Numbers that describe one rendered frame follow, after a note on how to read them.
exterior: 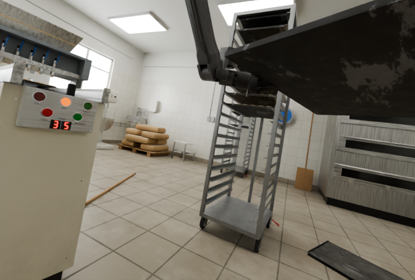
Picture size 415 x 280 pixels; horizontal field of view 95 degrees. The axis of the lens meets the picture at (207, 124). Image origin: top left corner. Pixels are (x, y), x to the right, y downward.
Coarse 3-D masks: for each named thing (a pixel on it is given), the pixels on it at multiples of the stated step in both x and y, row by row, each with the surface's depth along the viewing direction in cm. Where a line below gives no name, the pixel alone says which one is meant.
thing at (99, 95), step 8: (40, 88) 134; (48, 88) 125; (56, 88) 117; (64, 88) 110; (80, 88) 98; (104, 88) 85; (80, 96) 97; (88, 96) 92; (96, 96) 88; (104, 96) 86
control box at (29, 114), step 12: (24, 96) 64; (48, 96) 69; (60, 96) 72; (72, 96) 76; (24, 108) 64; (36, 108) 67; (48, 108) 70; (60, 108) 73; (72, 108) 76; (84, 108) 79; (96, 108) 84; (24, 120) 65; (36, 120) 68; (48, 120) 70; (60, 120) 73; (72, 120) 77; (84, 120) 80
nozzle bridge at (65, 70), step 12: (0, 36) 112; (12, 36) 115; (24, 36) 114; (12, 48) 116; (24, 48) 120; (36, 48) 125; (48, 48) 127; (60, 48) 128; (24, 60) 117; (36, 60) 126; (48, 60) 131; (60, 60) 136; (72, 60) 142; (84, 60) 141; (48, 72) 138; (60, 72) 133; (72, 72) 143; (84, 72) 142
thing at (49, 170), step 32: (0, 96) 62; (0, 128) 63; (32, 128) 69; (96, 128) 87; (0, 160) 63; (32, 160) 70; (64, 160) 78; (0, 192) 64; (32, 192) 71; (64, 192) 80; (0, 224) 65; (32, 224) 72; (64, 224) 81; (0, 256) 66; (32, 256) 73; (64, 256) 83
